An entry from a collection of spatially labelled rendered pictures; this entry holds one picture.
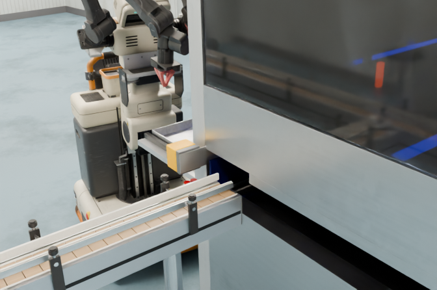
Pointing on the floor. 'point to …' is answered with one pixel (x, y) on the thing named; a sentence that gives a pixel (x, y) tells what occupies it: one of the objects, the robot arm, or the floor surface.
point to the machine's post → (194, 19)
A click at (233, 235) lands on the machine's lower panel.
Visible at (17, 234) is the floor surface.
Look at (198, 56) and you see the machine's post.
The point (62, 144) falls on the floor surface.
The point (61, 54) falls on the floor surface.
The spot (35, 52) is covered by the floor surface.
